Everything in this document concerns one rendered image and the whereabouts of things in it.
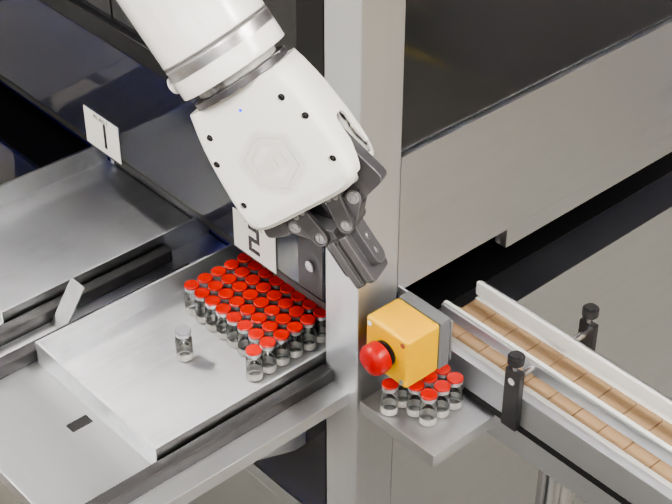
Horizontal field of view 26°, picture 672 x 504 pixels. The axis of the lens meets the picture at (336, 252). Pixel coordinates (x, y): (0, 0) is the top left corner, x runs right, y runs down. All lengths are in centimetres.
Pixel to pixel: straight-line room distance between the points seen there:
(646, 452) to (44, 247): 90
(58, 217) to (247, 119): 119
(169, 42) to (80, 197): 123
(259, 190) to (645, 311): 135
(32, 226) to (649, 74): 90
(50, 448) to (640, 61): 90
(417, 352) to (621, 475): 27
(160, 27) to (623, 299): 135
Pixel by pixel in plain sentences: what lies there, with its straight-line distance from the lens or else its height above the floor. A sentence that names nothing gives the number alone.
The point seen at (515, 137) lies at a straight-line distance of 182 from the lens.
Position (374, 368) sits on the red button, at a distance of 170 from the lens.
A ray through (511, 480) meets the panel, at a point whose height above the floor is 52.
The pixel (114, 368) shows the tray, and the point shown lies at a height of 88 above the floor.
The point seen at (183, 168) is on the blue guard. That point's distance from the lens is 194.
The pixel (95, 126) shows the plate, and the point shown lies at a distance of 210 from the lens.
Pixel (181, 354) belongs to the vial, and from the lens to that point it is 188.
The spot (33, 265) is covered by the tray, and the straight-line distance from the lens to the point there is 208.
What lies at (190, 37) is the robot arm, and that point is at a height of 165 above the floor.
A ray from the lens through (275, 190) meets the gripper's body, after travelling 102.
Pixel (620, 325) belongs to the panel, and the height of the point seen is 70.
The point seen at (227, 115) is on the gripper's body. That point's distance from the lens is 101.
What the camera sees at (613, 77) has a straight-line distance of 194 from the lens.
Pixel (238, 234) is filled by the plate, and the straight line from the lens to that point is 188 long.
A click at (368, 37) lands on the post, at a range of 154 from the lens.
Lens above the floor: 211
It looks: 37 degrees down
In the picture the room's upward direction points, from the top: straight up
